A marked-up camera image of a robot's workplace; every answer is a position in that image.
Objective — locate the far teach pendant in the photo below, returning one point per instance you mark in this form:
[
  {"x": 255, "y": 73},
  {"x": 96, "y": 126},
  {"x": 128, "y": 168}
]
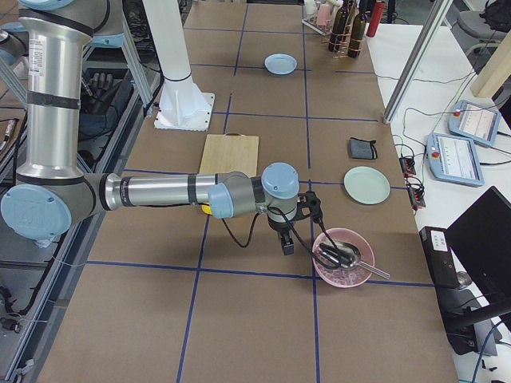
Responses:
[{"x": 476, "y": 122}]

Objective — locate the light blue plate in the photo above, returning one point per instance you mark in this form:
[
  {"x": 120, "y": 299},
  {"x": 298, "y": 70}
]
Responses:
[{"x": 280, "y": 64}]

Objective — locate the aluminium frame post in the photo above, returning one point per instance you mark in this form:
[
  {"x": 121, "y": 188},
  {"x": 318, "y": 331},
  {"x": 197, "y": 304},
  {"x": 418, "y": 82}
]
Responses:
[{"x": 424, "y": 41}]

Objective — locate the dark wine bottle left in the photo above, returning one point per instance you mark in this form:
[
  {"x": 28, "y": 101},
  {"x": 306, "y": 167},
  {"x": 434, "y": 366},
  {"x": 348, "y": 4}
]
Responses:
[{"x": 339, "y": 26}]

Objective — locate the yellow lemon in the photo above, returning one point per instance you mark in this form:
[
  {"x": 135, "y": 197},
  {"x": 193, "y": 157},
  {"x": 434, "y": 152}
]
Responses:
[{"x": 206, "y": 209}]

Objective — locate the red black connector board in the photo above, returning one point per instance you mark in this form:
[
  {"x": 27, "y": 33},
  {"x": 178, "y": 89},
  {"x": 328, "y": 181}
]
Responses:
[{"x": 407, "y": 164}]

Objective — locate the pink bowl with ice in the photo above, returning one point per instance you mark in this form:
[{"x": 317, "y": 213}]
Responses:
[{"x": 334, "y": 274}]

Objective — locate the black monitor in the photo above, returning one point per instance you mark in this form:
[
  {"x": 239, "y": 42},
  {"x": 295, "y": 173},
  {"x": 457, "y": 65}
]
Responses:
[{"x": 480, "y": 238}]

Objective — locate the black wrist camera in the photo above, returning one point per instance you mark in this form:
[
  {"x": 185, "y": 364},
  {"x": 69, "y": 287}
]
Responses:
[{"x": 309, "y": 206}]

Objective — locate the teach pendant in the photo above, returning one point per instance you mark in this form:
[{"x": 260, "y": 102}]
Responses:
[
  {"x": 453, "y": 159},
  {"x": 476, "y": 122}
]

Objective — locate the dark wine bottle right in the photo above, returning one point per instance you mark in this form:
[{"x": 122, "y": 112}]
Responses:
[{"x": 358, "y": 30}]

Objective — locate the black computer box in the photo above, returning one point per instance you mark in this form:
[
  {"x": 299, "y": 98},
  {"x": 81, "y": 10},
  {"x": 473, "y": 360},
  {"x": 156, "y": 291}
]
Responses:
[{"x": 439, "y": 257}]

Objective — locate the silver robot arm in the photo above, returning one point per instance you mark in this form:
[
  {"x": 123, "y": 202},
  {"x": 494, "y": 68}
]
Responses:
[{"x": 52, "y": 193}]

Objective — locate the green plate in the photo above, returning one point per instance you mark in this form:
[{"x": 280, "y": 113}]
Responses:
[{"x": 366, "y": 185}]

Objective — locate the grey folded cloth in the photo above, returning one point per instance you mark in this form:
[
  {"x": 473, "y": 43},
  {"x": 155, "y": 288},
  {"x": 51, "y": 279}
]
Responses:
[{"x": 362, "y": 149}]

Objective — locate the copper wire bottle rack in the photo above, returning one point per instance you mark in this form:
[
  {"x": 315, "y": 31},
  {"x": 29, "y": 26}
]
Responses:
[{"x": 348, "y": 41}]

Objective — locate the pink cup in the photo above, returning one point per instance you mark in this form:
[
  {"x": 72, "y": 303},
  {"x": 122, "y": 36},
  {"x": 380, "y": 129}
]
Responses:
[{"x": 323, "y": 15}]

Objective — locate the metal scoop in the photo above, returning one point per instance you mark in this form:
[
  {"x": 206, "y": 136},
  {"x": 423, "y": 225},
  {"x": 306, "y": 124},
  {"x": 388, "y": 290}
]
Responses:
[{"x": 348, "y": 257}]

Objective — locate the wooden cutting board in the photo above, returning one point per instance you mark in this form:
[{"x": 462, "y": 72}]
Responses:
[{"x": 230, "y": 152}]

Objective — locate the red bottle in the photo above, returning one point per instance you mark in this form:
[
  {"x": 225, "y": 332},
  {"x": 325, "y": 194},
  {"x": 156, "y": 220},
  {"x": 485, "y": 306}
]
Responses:
[{"x": 375, "y": 17}]

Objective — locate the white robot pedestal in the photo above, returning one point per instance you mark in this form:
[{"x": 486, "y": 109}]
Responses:
[{"x": 182, "y": 105}]

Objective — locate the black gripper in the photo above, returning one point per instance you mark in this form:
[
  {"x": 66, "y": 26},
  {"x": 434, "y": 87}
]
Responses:
[{"x": 280, "y": 230}]

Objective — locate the near teach pendant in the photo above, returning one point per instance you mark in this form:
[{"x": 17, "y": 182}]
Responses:
[{"x": 453, "y": 159}]

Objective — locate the dark wine bottle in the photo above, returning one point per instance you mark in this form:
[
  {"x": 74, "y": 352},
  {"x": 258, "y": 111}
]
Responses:
[
  {"x": 339, "y": 26},
  {"x": 358, "y": 30}
]

